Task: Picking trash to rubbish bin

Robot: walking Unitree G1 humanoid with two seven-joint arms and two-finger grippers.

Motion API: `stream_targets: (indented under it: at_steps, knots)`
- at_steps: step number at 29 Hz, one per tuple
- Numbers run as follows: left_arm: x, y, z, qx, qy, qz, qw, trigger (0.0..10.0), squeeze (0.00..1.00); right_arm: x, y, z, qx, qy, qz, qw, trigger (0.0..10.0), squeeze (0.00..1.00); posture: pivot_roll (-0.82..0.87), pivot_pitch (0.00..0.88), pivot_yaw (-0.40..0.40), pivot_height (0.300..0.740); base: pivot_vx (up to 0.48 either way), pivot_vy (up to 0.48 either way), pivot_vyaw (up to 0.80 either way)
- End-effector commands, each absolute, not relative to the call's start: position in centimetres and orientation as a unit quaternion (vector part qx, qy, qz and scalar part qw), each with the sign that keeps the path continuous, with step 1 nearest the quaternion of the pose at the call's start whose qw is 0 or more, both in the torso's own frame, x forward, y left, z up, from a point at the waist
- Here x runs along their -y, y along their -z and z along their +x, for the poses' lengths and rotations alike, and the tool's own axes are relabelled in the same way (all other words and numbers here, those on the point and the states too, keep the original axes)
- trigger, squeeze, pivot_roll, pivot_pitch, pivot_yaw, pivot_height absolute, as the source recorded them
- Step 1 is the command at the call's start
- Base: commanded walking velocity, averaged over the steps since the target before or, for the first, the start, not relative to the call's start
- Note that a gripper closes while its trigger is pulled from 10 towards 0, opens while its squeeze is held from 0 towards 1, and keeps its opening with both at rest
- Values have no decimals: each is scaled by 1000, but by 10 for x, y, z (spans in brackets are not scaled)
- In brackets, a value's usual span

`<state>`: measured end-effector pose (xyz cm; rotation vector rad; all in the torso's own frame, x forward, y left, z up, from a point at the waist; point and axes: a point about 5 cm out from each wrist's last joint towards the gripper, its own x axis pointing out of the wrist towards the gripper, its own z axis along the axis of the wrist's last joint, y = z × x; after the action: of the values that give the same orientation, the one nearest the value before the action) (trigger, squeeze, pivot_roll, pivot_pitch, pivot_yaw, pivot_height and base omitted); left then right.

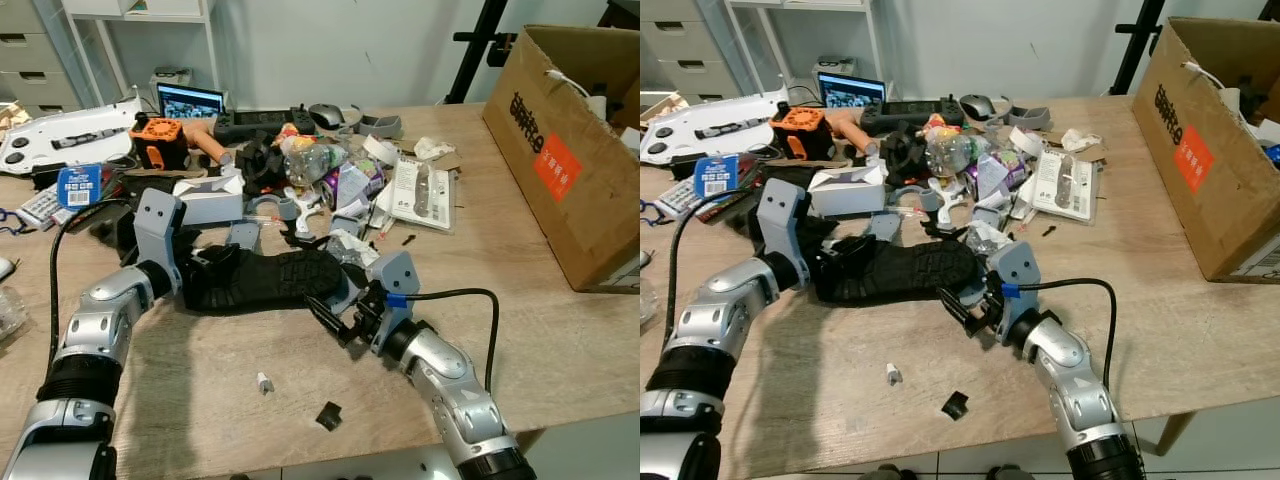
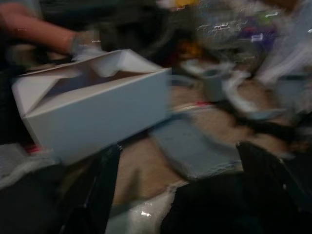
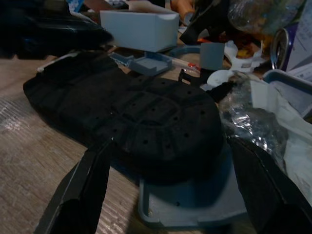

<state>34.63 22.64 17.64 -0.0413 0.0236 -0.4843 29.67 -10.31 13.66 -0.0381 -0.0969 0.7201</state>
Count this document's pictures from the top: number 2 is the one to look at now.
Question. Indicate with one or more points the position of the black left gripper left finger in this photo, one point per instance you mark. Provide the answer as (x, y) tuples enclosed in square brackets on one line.
[(93, 192)]

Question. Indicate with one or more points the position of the person's hand in grey glove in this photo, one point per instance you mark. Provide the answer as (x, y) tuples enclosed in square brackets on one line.
[(84, 46)]

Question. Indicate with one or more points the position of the black plastic rubbish bag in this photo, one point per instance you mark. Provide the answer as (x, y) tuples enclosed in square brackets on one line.
[(204, 209)]

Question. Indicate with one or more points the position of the curved white plastic piece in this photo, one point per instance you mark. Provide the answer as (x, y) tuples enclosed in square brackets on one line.
[(240, 100)]

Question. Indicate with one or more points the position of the white cardboard box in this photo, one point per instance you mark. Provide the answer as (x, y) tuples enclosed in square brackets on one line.
[(97, 117)]

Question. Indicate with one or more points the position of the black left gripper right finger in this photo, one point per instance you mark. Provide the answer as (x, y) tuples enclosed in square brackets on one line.
[(268, 190)]

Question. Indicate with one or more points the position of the crumpled white plastic wrap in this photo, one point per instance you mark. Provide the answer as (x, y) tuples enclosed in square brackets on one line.
[(143, 214)]

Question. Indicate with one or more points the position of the small grey cup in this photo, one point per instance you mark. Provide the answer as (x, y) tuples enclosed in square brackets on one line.
[(215, 85)]

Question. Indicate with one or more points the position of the clear plastic bag of rubbish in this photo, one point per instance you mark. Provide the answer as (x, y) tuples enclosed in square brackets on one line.
[(234, 26)]

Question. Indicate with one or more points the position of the grey white cloth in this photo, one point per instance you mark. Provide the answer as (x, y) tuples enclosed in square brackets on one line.
[(19, 165)]

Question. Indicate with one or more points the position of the flat grey foam piece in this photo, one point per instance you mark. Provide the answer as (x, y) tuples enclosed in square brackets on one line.
[(192, 148)]

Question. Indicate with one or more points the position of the yellow item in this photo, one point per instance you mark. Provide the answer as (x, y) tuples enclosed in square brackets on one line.
[(184, 2)]

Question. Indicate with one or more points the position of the white plastic bag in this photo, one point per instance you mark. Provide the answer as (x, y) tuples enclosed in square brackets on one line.
[(287, 48)]

